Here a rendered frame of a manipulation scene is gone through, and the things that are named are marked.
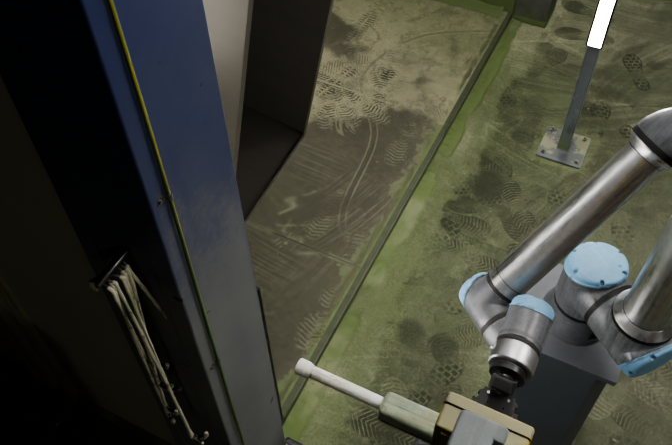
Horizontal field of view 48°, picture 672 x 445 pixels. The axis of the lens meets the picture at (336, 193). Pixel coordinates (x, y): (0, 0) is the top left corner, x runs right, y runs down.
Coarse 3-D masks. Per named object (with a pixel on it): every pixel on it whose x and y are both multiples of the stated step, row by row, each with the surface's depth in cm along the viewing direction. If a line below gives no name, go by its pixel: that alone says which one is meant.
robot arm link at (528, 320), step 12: (516, 300) 154; (528, 300) 152; (540, 300) 152; (516, 312) 151; (528, 312) 150; (540, 312) 150; (552, 312) 152; (504, 324) 151; (516, 324) 149; (528, 324) 148; (540, 324) 149; (504, 336) 148; (516, 336) 147; (528, 336) 147; (540, 336) 148; (540, 348) 148
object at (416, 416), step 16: (304, 368) 141; (336, 384) 140; (352, 384) 139; (368, 400) 138; (384, 400) 136; (400, 400) 136; (384, 416) 135; (400, 416) 134; (416, 416) 134; (432, 416) 134; (416, 432) 134; (432, 432) 132
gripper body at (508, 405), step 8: (496, 368) 146; (504, 368) 144; (512, 368) 143; (520, 368) 144; (512, 376) 145; (520, 376) 144; (520, 384) 146; (480, 392) 141; (488, 392) 141; (496, 392) 141; (480, 400) 140; (488, 400) 140; (496, 400) 140; (504, 400) 140; (512, 400) 140; (496, 408) 139; (504, 408) 139; (512, 408) 139; (512, 416) 138
